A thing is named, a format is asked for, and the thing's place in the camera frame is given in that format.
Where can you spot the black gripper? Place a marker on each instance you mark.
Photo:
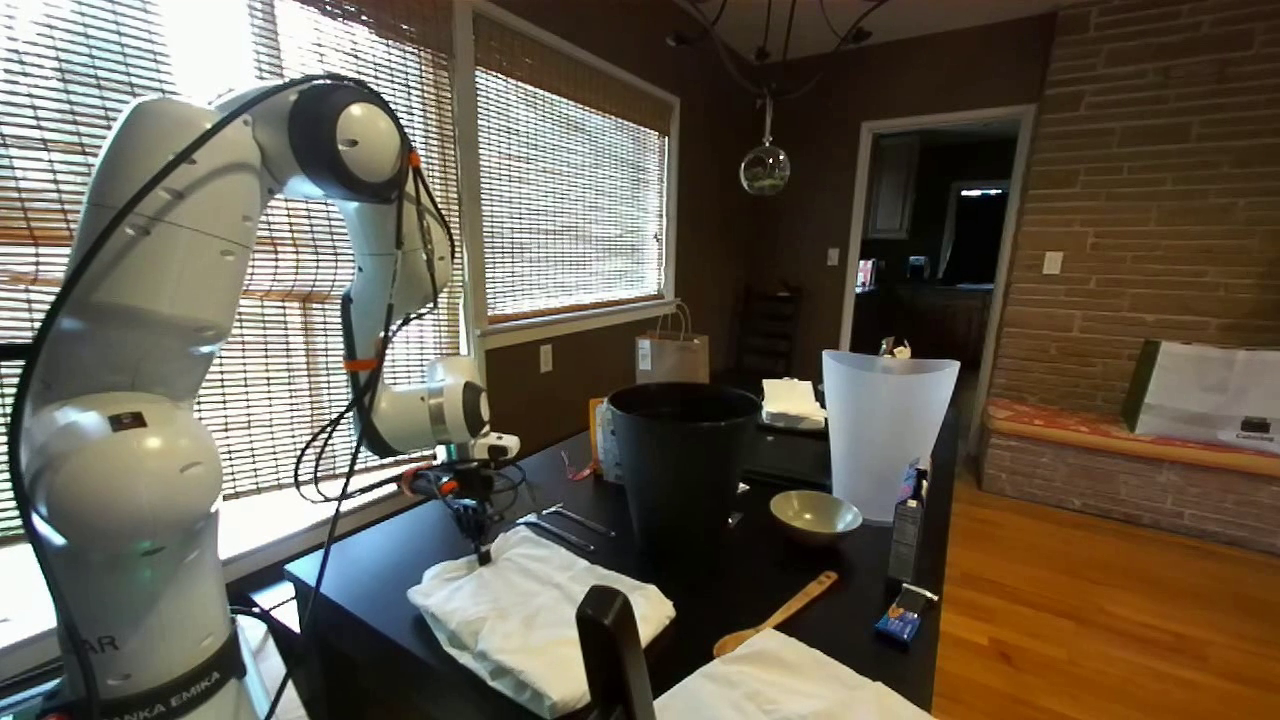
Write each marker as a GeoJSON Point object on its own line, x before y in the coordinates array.
{"type": "Point", "coordinates": [474, 503]}

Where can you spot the white towel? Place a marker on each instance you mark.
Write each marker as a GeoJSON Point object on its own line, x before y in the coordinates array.
{"type": "Point", "coordinates": [778, 679]}
{"type": "Point", "coordinates": [509, 616]}

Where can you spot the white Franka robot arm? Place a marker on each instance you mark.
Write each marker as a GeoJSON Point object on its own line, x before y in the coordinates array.
{"type": "Point", "coordinates": [112, 473]}

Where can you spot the metal spatula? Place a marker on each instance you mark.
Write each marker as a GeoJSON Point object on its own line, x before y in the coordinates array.
{"type": "Point", "coordinates": [562, 532]}

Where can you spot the brown paper bag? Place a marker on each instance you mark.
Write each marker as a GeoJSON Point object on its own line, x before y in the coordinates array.
{"type": "Point", "coordinates": [674, 348]}

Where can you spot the green ceramic bowl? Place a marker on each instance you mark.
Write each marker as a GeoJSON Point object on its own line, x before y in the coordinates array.
{"type": "Point", "coordinates": [814, 518]}

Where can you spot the white stacked napkins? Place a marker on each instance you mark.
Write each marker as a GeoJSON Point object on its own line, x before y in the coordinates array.
{"type": "Point", "coordinates": [792, 406]}

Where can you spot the wooden spoon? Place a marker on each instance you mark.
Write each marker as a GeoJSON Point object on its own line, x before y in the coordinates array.
{"type": "Point", "coordinates": [796, 600]}

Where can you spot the spray bottle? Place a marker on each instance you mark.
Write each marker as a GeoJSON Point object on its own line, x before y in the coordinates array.
{"type": "Point", "coordinates": [906, 527]}

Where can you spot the blue small box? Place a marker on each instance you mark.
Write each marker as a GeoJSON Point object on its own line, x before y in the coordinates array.
{"type": "Point", "coordinates": [906, 612]}

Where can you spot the hanging glass globe lamp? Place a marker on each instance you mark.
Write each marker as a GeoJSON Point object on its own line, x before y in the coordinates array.
{"type": "Point", "coordinates": [764, 169]}

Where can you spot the white paper bag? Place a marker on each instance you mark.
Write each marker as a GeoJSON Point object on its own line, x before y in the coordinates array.
{"type": "Point", "coordinates": [1208, 392]}

